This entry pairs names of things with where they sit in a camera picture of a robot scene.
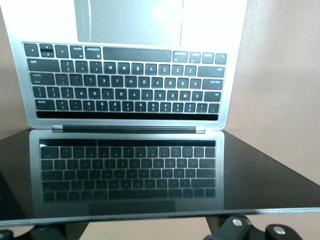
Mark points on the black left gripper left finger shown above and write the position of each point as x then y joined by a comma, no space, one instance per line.
50,232

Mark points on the silver laptop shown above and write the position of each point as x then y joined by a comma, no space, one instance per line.
125,82

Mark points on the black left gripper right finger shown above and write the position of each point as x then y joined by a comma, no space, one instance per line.
237,232

